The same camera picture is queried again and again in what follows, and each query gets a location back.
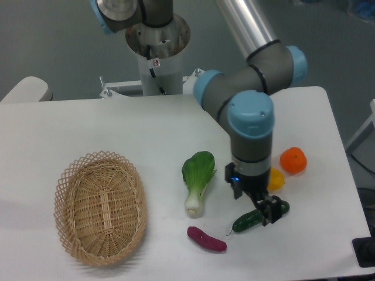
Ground white chair armrest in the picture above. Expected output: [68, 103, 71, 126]
[1, 76, 53, 104]

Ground orange tangerine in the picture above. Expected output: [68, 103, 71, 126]
[279, 147, 308, 174]

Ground woven wicker basket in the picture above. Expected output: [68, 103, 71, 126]
[54, 151, 147, 266]

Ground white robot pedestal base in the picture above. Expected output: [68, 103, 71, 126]
[100, 14, 204, 98]

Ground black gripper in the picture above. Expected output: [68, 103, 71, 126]
[236, 171, 282, 227]

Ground green bok choy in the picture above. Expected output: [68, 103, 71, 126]
[182, 151, 216, 218]

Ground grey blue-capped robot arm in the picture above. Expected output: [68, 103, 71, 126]
[91, 1, 308, 225]

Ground purple sweet potato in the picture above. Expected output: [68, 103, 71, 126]
[187, 226, 227, 252]

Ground white frame at right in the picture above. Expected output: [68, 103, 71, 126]
[345, 99, 374, 155]

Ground dark green cucumber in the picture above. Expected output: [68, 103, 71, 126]
[227, 200, 291, 236]

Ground yellow lemon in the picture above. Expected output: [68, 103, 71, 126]
[267, 167, 285, 191]

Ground black device at table edge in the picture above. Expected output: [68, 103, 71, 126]
[352, 237, 374, 268]

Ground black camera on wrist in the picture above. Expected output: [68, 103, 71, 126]
[225, 162, 243, 200]

